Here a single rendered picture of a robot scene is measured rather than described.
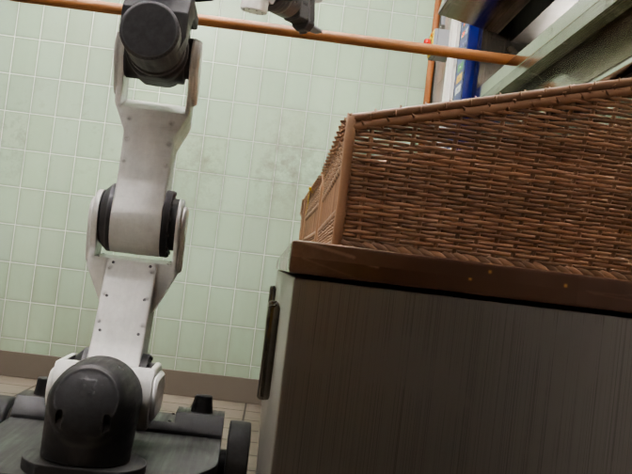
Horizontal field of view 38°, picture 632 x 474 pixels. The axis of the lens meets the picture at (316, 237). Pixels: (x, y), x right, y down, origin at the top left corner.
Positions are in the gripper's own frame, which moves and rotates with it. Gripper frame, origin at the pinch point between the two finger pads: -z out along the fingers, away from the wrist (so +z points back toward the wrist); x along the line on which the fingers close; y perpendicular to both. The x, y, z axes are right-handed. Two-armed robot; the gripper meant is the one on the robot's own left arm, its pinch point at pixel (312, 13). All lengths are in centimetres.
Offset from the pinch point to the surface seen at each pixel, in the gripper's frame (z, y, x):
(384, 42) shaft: -18.9, 10.6, 4.5
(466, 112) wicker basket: 99, 89, 56
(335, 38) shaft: -10.8, 0.0, 3.7
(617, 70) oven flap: 44, 90, 39
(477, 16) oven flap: -57, 21, -12
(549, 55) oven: -9, 60, 18
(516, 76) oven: -28, 44, 16
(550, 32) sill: -7, 61, 14
